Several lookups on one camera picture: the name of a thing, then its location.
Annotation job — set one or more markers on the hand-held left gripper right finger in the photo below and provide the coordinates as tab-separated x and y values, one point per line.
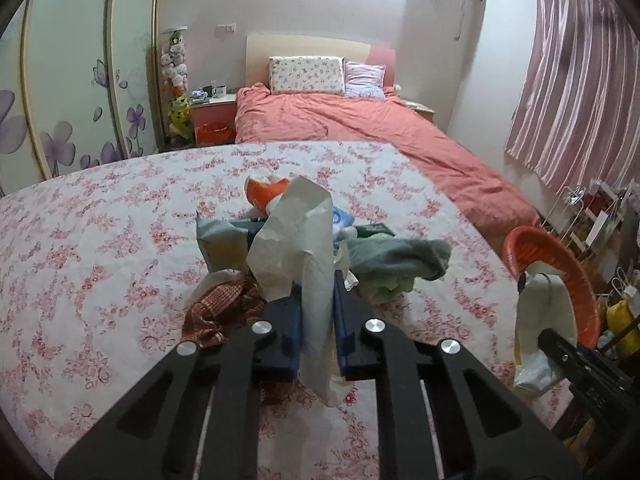
341	330

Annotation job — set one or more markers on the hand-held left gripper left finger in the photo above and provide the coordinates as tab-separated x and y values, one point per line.
297	330

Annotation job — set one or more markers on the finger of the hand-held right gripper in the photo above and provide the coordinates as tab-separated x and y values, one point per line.
575	357

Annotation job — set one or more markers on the red plastic basket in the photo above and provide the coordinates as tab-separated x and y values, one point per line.
550	245

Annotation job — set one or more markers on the yellow bag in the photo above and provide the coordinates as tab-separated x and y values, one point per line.
622	320

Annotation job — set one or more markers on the brown patterned cloth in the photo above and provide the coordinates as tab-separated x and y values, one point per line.
215	310

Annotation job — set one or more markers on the white paper bag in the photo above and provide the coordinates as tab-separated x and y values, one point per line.
622	285

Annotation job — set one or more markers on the green towel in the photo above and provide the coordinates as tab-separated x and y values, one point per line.
400	257

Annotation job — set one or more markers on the dark green flat item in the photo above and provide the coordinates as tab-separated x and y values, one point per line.
375	231

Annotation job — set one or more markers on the blue and white packet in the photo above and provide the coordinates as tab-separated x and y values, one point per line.
342	217

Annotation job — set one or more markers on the pale green plastic packet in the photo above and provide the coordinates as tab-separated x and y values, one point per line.
220	240

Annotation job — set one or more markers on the white shelf rack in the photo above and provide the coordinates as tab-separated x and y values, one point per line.
607	220

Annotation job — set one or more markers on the pink bed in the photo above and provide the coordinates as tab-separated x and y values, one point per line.
375	130

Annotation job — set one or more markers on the orange box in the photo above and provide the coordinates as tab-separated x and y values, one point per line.
215	134

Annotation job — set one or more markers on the floral tablecloth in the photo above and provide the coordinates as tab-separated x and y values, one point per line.
100	235

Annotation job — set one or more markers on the pink and white nightstand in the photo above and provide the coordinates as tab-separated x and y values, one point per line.
419	108
212	112

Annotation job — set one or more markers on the pink striped pillow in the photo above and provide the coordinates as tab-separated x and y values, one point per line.
365	79

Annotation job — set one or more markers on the floral pillow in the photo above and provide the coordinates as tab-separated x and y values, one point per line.
305	75

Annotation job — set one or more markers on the pink curtain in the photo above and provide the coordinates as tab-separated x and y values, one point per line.
575	85

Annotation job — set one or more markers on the plush toy tower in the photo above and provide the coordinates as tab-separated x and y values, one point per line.
176	75

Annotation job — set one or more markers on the cream and pink headboard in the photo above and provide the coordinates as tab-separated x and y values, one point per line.
300	46

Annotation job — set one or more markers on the flower print wardrobe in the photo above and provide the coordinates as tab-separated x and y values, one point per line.
65	85

